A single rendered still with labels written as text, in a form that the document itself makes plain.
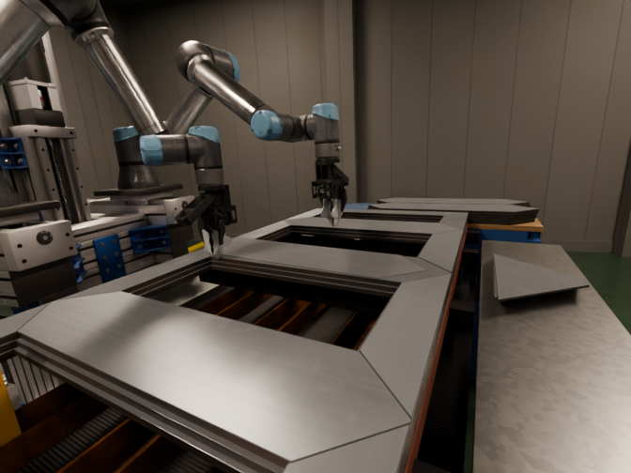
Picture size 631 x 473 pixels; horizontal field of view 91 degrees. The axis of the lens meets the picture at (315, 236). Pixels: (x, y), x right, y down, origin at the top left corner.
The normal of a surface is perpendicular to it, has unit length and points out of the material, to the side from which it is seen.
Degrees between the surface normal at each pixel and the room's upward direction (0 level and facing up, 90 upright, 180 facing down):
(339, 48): 90
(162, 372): 0
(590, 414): 0
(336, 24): 90
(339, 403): 0
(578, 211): 90
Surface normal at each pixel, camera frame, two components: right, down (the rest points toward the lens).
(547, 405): -0.05, -0.97
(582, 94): -0.28, 0.25
